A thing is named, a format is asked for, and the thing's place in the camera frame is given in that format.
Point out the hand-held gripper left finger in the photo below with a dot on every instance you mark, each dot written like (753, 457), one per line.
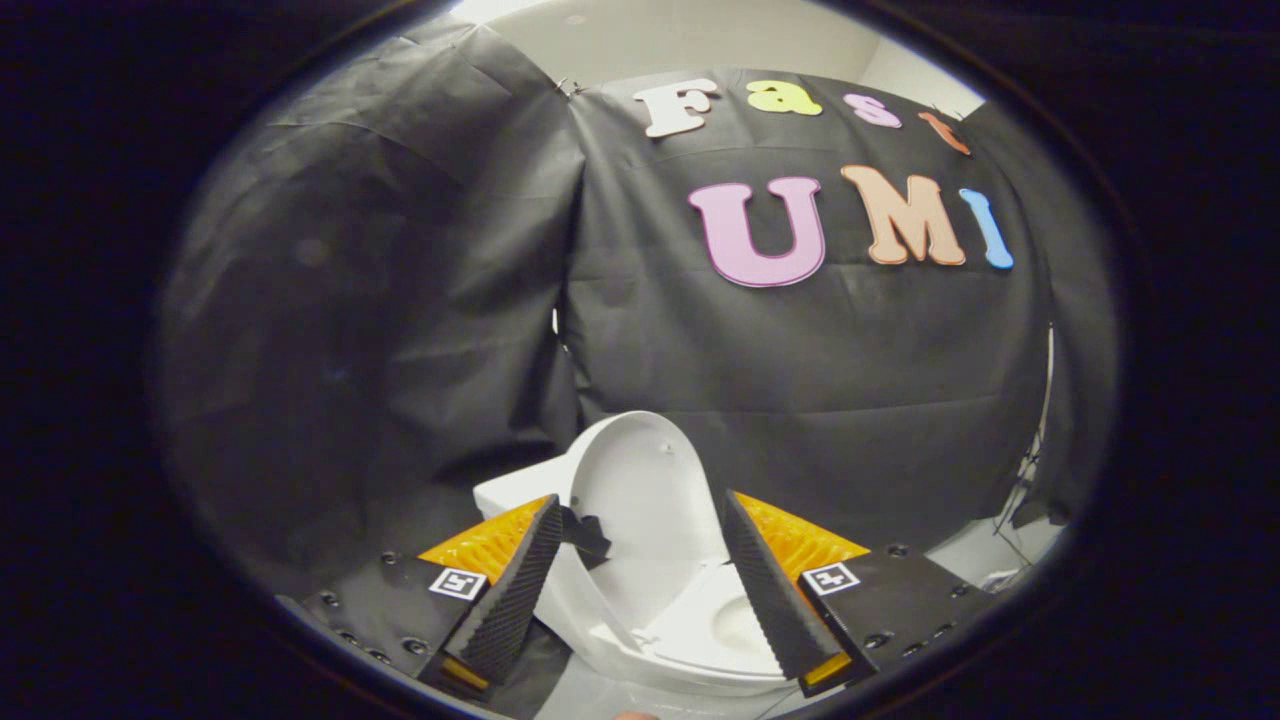
(515, 595)

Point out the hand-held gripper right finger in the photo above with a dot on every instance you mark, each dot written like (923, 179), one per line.
(765, 595)

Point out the white toilet lid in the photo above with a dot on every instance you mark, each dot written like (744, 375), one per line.
(650, 500)

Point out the white toilet seat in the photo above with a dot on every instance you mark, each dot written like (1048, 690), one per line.
(690, 620)

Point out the white toilet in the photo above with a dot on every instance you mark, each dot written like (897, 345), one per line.
(510, 492)

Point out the black backdrop cloth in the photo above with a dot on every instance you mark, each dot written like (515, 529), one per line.
(800, 350)

